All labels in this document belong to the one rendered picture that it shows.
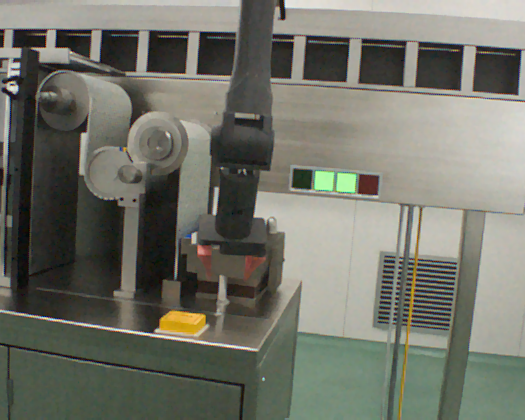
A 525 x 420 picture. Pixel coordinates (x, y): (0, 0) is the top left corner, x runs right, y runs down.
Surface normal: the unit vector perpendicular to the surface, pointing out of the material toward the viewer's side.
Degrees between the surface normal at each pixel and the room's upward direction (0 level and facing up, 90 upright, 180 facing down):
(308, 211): 90
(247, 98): 94
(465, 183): 90
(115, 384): 90
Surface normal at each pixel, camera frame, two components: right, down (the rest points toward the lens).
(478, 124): -0.18, 0.07
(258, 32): 0.12, 0.17
